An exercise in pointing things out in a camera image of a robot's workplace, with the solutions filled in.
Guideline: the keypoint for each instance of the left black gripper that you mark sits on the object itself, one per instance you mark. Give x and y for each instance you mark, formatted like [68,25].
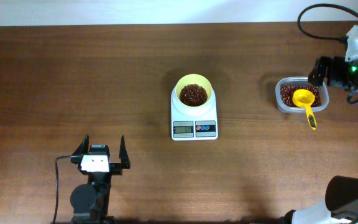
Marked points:
[117,169]

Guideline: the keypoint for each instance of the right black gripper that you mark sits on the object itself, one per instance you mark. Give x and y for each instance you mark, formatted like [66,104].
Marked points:
[332,64]

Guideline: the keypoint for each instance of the yellow measuring scoop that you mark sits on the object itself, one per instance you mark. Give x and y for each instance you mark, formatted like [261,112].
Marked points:
[303,98]

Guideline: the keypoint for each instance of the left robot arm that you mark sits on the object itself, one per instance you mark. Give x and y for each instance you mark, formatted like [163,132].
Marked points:
[90,201]

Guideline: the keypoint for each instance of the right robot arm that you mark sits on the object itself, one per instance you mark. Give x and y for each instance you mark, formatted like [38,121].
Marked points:
[340,203]

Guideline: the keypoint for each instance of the white digital kitchen scale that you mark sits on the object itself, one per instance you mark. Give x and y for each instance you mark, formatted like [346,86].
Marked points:
[193,123]

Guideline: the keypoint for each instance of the red beans in bowl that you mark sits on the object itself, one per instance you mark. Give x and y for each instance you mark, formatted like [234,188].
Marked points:
[193,95]

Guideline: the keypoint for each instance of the yellow plastic bowl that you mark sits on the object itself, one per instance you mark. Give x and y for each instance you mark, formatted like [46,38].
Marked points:
[193,79]

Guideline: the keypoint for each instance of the clear plastic food container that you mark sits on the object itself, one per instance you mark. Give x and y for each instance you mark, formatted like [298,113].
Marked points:
[323,92]

